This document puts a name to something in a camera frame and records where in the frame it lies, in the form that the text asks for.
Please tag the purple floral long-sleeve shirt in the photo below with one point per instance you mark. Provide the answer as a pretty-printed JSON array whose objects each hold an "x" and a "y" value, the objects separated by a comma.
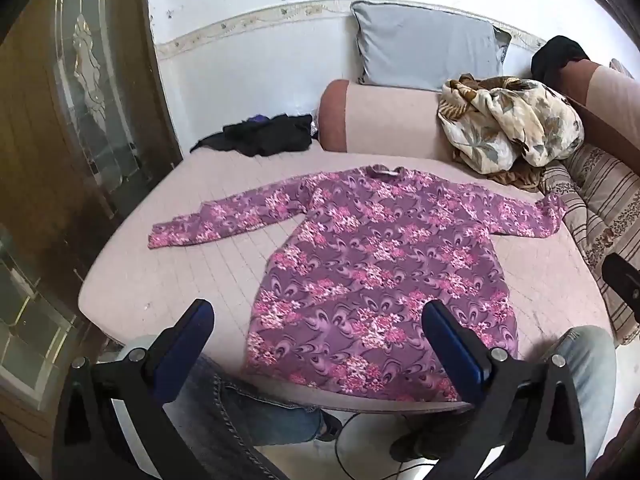
[{"x": 360, "y": 270}]

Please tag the person's right dark shoe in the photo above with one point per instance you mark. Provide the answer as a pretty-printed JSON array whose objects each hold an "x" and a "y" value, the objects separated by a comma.
[{"x": 412, "y": 445}]

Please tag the person's left jeans leg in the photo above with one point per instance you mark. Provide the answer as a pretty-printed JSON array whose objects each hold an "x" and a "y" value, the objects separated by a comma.
[{"x": 240, "y": 410}]

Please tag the wooden door with glass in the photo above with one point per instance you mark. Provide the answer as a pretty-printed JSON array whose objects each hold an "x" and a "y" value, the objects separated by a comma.
[{"x": 40, "y": 135}]

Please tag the pink bolster cushion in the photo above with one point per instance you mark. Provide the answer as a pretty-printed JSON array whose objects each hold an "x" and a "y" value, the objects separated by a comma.
[
  {"x": 385, "y": 120},
  {"x": 610, "y": 105}
]

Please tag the person's left dark shoe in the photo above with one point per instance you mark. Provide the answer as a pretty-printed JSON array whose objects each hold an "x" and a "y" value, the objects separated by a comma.
[{"x": 330, "y": 425}]

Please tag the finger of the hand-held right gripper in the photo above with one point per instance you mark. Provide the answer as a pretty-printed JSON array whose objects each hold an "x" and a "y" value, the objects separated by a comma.
[{"x": 622, "y": 285}]

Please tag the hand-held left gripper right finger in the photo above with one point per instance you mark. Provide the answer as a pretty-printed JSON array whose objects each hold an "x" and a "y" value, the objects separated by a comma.
[{"x": 452, "y": 355}]

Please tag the black cloth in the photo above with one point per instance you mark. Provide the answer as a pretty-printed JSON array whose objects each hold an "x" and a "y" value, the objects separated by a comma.
[{"x": 555, "y": 57}]

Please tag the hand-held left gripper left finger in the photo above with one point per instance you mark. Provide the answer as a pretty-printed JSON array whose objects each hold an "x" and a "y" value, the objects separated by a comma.
[{"x": 187, "y": 340}]

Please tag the person's dark shoe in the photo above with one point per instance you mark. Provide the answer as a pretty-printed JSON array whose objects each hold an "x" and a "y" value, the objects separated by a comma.
[
  {"x": 330, "y": 425},
  {"x": 412, "y": 445}
]

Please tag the grey pillow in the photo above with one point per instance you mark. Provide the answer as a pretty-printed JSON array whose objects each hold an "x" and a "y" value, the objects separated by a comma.
[{"x": 425, "y": 45}]

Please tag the pink bed mattress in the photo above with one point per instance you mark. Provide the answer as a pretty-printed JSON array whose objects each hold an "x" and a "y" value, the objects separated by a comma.
[{"x": 175, "y": 280}]

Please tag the person's right jeans leg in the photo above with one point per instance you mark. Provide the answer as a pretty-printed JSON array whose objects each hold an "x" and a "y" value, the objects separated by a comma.
[{"x": 590, "y": 360}]

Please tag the beige floral blanket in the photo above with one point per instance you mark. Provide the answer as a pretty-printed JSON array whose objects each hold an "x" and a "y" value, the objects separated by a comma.
[{"x": 510, "y": 120}]

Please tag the person's jeans leg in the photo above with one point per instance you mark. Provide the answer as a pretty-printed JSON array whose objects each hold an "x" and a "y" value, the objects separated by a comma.
[
  {"x": 240, "y": 410},
  {"x": 590, "y": 360}
]

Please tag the pile of black clothes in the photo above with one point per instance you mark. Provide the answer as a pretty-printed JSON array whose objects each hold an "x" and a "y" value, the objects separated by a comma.
[{"x": 265, "y": 135}]

